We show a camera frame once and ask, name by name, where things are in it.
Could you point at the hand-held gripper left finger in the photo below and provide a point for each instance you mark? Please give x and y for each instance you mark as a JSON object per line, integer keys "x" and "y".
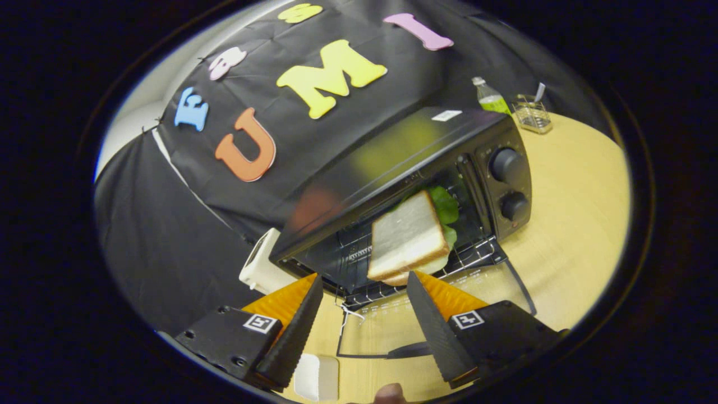
{"x": 289, "y": 342}

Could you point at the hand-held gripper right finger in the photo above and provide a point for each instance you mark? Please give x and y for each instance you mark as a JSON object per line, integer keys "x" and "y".
{"x": 437, "y": 331}

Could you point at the sandwich with lettuce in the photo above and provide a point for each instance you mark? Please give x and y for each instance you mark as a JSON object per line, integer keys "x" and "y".
{"x": 406, "y": 235}

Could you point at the black toaster oven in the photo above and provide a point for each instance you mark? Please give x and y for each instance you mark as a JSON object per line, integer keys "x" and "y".
{"x": 392, "y": 151}

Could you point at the white pop-up toaster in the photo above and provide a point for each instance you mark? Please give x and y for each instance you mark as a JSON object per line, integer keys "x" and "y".
{"x": 261, "y": 269}

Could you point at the white square dish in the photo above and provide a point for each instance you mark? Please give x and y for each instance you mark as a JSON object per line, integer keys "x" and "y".
{"x": 317, "y": 377}

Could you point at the black backdrop cloth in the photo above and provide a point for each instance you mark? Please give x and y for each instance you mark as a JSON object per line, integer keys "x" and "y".
{"x": 168, "y": 252}

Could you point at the clear bottle with green label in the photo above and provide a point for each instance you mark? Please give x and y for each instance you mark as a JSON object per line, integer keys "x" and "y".
{"x": 493, "y": 102}

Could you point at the metal spoon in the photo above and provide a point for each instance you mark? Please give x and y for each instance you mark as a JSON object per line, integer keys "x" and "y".
{"x": 540, "y": 91}

